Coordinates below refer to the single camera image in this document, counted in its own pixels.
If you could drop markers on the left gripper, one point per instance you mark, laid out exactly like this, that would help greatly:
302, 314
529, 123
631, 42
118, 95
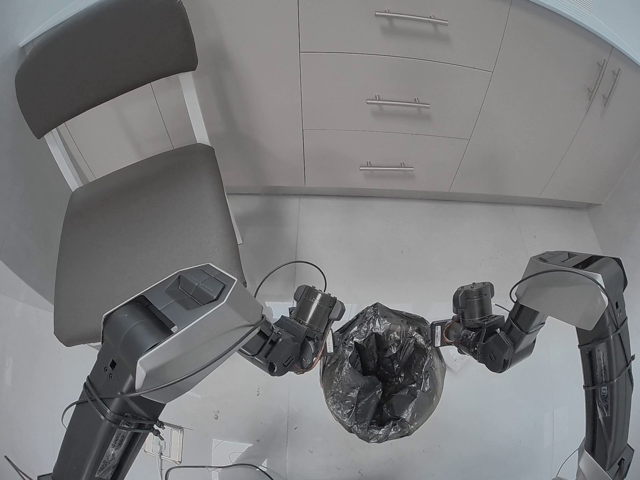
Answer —
322, 353

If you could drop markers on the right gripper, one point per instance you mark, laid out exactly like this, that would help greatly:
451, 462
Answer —
447, 338

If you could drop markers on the black plastic bag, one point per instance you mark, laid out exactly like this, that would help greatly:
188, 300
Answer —
380, 368

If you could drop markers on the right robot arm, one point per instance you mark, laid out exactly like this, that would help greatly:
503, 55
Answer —
560, 293

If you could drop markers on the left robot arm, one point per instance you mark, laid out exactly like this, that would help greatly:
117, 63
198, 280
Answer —
190, 328

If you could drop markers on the crumpled clear plastic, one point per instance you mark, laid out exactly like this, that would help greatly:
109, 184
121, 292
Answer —
457, 360

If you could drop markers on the grey cushioned white chair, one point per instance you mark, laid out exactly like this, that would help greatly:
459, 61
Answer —
140, 208

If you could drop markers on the beige cabinet with drawers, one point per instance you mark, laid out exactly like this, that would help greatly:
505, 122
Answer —
390, 58

